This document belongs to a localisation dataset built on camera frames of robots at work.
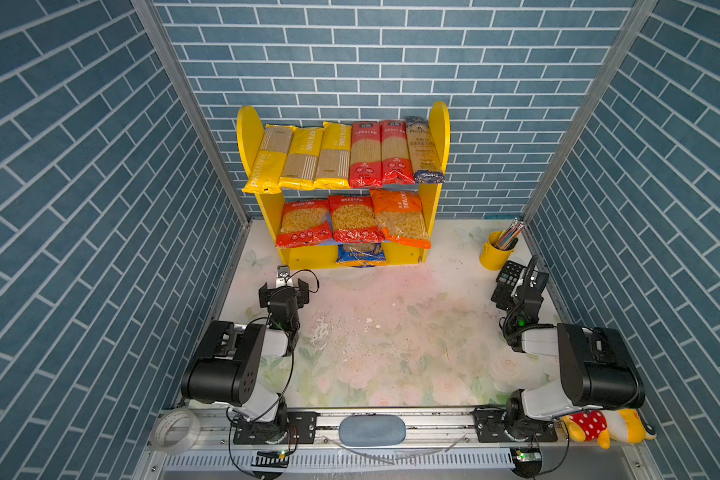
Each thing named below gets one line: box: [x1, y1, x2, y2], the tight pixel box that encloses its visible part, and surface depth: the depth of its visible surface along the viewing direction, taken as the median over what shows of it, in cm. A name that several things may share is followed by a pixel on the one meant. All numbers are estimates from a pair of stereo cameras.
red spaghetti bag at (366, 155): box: [349, 121, 383, 189], surface depth 78 cm
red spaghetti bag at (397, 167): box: [381, 119, 415, 185], surface depth 77 cm
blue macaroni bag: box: [336, 243, 387, 267], surface depth 104 cm
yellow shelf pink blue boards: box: [237, 106, 266, 178], surface depth 72 cm
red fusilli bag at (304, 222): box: [276, 200, 333, 248], surface depth 96 cm
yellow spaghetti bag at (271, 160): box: [242, 124, 296, 194], surface depth 77 cm
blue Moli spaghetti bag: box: [404, 116, 446, 184], surface depth 79 cm
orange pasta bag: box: [370, 189, 432, 249], surface depth 98 cm
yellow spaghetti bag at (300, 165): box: [278, 127, 325, 191], surface depth 77 cm
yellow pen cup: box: [480, 231, 514, 271], surface depth 106 cm
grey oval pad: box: [339, 415, 407, 446], surface depth 73 cm
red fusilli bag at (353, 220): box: [328, 196, 385, 244], surface depth 98 cm
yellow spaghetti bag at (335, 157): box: [313, 121, 352, 190], surface depth 78 cm
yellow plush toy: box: [562, 408, 657, 449], surface depth 70 cm
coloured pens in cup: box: [494, 218, 527, 250], surface depth 101 cm
